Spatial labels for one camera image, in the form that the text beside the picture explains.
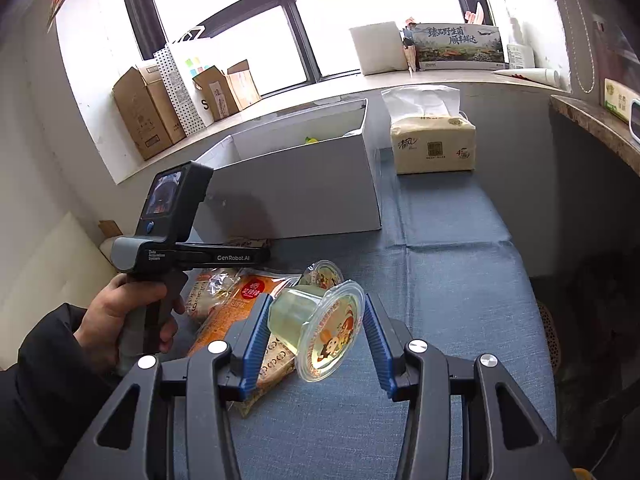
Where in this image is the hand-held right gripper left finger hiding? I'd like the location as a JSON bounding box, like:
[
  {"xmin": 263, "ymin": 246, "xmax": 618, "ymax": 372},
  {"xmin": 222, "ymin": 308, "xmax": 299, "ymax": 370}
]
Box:
[{"xmin": 60, "ymin": 294, "xmax": 275, "ymax": 480}]

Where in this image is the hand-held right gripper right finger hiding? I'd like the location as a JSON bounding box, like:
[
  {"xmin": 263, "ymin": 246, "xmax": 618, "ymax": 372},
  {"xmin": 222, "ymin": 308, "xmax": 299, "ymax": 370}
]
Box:
[{"xmin": 364, "ymin": 294, "xmax": 576, "ymax": 480}]

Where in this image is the brown patterned snack packet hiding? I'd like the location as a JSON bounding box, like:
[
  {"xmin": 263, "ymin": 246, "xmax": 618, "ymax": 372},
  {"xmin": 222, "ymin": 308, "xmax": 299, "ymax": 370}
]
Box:
[{"xmin": 232, "ymin": 332, "xmax": 297, "ymax": 420}]

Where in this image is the pale orange bread packet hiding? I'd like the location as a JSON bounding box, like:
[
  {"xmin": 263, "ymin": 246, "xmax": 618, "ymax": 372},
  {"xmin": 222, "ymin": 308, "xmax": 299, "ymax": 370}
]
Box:
[{"xmin": 192, "ymin": 269, "xmax": 303, "ymax": 361}]

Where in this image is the clear bread packet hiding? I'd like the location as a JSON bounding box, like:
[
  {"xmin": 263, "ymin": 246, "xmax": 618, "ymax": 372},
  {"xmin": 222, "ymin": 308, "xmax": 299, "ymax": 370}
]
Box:
[{"xmin": 184, "ymin": 267, "xmax": 241, "ymax": 323}]

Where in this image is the large clear jelly cup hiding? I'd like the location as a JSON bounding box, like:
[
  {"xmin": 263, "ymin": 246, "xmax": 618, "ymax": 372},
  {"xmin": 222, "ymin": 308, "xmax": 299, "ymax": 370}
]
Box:
[{"xmin": 267, "ymin": 280, "xmax": 367, "ymax": 385}]

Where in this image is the small clear jelly cup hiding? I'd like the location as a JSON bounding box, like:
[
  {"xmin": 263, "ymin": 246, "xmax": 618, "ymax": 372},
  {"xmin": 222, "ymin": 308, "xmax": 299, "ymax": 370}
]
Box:
[{"xmin": 301, "ymin": 260, "xmax": 344, "ymax": 292}]

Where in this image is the large white box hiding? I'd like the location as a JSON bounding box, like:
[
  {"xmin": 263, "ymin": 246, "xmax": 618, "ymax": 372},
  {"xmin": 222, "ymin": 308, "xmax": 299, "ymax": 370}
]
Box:
[{"xmin": 194, "ymin": 98, "xmax": 383, "ymax": 241}]

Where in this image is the person's left forearm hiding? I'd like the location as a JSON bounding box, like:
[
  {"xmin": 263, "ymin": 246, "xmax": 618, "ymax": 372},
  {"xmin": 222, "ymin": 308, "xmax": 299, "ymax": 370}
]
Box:
[{"xmin": 0, "ymin": 302, "xmax": 131, "ymax": 480}]

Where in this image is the person's left hand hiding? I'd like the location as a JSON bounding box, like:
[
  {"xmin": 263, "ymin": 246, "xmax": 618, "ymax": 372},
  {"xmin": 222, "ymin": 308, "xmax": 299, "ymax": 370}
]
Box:
[{"xmin": 73, "ymin": 276, "xmax": 167, "ymax": 373}]

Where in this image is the blue table cloth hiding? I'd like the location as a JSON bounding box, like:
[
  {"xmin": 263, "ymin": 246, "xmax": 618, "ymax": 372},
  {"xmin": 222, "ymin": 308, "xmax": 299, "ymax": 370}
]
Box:
[{"xmin": 170, "ymin": 147, "xmax": 558, "ymax": 480}]

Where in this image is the large cardboard box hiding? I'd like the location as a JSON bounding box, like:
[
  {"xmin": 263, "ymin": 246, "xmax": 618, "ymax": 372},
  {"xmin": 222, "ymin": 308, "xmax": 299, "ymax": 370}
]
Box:
[{"xmin": 112, "ymin": 62, "xmax": 187, "ymax": 161}]

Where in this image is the small labelled cardboard box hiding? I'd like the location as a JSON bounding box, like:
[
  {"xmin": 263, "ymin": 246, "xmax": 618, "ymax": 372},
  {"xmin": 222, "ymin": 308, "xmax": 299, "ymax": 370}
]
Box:
[{"xmin": 192, "ymin": 65, "xmax": 241, "ymax": 121}]

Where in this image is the beige perforated object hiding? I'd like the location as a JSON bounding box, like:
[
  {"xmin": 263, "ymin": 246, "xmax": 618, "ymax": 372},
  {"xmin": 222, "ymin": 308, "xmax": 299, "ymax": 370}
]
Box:
[{"xmin": 537, "ymin": 300, "xmax": 563, "ymax": 376}]

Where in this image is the dotted white paper bag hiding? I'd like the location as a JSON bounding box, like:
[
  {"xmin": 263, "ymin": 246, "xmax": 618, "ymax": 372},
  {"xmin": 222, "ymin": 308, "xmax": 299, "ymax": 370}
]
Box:
[{"xmin": 152, "ymin": 25, "xmax": 226, "ymax": 136}]

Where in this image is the soft tissue pack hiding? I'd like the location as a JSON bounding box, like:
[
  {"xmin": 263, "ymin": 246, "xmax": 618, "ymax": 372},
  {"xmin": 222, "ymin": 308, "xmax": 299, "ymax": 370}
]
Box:
[{"xmin": 381, "ymin": 85, "xmax": 477, "ymax": 176}]

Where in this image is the small white box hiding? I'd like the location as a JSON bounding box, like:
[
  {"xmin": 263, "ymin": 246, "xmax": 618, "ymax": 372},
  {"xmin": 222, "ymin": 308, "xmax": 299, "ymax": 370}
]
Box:
[{"xmin": 349, "ymin": 21, "xmax": 410, "ymax": 77}]

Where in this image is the landscape printed carton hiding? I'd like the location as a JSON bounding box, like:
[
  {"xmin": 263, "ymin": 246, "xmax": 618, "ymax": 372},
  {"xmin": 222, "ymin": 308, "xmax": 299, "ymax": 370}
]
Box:
[{"xmin": 412, "ymin": 22, "xmax": 506, "ymax": 72}]

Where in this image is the white tube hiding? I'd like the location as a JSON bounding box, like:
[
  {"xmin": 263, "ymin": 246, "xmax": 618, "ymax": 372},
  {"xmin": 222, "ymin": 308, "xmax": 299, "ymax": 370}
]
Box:
[{"xmin": 492, "ymin": 66, "xmax": 561, "ymax": 87}]

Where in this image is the brown stone shelf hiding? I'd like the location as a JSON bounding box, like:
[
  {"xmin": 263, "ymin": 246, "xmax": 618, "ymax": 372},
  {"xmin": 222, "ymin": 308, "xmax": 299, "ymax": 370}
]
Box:
[{"xmin": 549, "ymin": 94, "xmax": 640, "ymax": 176}]

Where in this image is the white lotion bottle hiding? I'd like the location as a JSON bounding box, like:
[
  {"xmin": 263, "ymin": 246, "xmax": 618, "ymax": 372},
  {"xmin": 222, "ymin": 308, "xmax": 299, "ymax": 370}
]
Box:
[{"xmin": 506, "ymin": 17, "xmax": 536, "ymax": 70}]

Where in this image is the pale green tissue box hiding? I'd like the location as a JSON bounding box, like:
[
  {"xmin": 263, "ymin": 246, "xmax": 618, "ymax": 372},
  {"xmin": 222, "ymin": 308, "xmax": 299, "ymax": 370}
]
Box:
[{"xmin": 603, "ymin": 78, "xmax": 640, "ymax": 123}]

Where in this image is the dark window frame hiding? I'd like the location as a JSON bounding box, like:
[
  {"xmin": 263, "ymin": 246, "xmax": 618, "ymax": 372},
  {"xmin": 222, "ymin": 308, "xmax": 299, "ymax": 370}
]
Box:
[{"xmin": 115, "ymin": 0, "xmax": 493, "ymax": 86}]

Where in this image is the white hanging cord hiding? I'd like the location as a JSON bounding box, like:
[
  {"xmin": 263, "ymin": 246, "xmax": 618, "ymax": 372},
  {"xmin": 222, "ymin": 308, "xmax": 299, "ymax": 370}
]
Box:
[{"xmin": 565, "ymin": 0, "xmax": 601, "ymax": 93}]

